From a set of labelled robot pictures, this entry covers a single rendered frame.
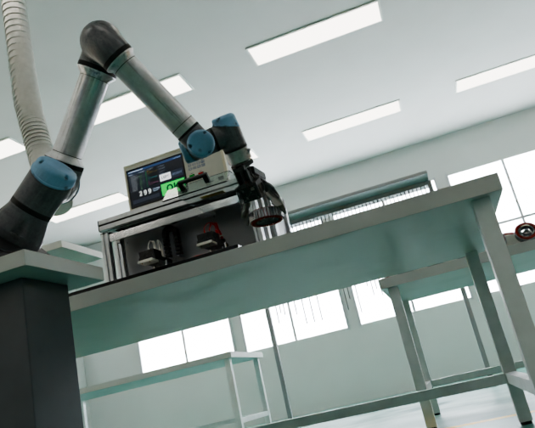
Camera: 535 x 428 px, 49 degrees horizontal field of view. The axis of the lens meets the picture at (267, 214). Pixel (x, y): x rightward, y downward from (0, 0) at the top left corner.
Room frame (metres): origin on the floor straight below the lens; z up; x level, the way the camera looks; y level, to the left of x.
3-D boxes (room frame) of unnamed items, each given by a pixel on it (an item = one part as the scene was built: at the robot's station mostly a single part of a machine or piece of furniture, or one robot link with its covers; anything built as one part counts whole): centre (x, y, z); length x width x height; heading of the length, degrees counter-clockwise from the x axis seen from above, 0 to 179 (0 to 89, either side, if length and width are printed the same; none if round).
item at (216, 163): (2.37, 0.28, 1.22); 0.44 x 0.39 x 0.20; 76
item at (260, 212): (1.80, 0.01, 0.84); 0.11 x 0.11 x 0.04
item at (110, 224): (2.37, 0.29, 1.09); 0.68 x 0.44 x 0.05; 76
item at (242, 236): (2.30, 0.31, 0.92); 0.66 x 0.01 x 0.30; 76
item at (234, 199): (2.15, 0.35, 1.03); 0.62 x 0.01 x 0.03; 76
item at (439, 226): (2.29, 0.31, 0.72); 2.20 x 1.01 x 0.05; 76
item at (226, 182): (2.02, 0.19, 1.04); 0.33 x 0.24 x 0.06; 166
